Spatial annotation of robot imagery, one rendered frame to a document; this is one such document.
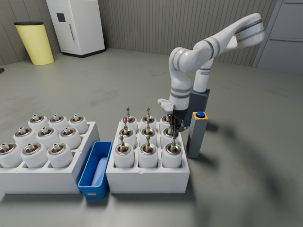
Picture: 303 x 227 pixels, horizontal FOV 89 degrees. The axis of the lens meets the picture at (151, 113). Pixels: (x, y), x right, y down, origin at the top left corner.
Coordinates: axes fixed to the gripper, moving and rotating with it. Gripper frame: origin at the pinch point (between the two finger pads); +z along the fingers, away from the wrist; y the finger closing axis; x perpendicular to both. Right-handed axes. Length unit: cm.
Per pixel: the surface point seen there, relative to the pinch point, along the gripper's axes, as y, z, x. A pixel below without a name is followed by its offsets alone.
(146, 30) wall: 293, -8, -107
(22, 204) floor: 17, 35, 72
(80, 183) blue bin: 9, 25, 44
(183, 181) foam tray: -9.2, 24.3, -1.7
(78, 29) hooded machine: 294, -13, 24
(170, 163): -3.6, 15.2, 3.2
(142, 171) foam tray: -0.8, 17.7, 16.0
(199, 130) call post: 7.8, 12.0, -21.8
